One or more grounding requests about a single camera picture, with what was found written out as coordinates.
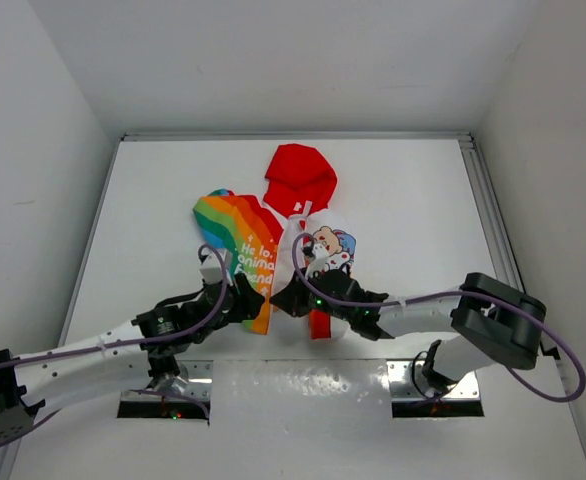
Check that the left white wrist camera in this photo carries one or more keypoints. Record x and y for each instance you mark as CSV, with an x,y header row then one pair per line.
x,y
213,270

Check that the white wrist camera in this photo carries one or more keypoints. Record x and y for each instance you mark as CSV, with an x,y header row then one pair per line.
x,y
317,257
213,270

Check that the rainbow children's hooded jacket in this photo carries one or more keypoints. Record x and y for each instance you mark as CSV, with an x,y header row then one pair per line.
x,y
259,232

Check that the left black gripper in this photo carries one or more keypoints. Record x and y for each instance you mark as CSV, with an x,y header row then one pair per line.
x,y
247,301

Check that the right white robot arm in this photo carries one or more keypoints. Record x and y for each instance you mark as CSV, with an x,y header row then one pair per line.
x,y
493,323

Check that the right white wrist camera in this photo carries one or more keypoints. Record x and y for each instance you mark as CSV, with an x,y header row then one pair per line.
x,y
317,257

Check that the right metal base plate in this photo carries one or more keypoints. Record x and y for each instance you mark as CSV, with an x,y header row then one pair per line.
x,y
407,384

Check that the metal base plate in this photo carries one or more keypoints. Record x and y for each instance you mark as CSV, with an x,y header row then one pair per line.
x,y
407,384
194,381

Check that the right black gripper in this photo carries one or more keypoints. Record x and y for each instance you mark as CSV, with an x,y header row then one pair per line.
x,y
292,298

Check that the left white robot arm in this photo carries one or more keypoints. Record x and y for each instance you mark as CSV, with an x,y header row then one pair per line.
x,y
138,355

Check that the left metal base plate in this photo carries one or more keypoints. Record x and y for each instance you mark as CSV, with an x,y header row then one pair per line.
x,y
194,381

